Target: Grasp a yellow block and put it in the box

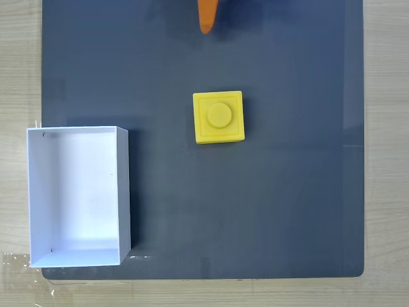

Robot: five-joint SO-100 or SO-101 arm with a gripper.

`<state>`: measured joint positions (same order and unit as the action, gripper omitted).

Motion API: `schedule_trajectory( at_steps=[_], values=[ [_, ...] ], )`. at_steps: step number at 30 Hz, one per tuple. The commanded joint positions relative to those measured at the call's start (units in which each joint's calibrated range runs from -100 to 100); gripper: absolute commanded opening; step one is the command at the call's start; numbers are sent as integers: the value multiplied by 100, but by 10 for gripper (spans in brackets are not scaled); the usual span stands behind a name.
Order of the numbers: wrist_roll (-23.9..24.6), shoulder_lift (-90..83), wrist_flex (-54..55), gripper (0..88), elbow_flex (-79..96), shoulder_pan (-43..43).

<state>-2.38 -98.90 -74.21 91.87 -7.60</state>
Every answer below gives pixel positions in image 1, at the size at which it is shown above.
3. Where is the yellow block with round stud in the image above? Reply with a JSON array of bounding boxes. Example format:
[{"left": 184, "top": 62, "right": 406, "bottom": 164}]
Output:
[{"left": 192, "top": 90, "right": 246, "bottom": 145}]

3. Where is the white open cardboard box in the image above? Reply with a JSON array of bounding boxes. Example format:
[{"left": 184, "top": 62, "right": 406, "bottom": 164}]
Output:
[{"left": 26, "top": 125, "right": 132, "bottom": 268}]

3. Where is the clear adhesive tape patch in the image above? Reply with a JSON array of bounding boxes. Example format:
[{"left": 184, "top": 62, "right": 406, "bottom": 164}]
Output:
[{"left": 0, "top": 251, "right": 59, "bottom": 307}]

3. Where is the dark grey table mat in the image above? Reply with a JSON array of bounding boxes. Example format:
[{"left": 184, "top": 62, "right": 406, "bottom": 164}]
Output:
[{"left": 41, "top": 0, "right": 366, "bottom": 281}]

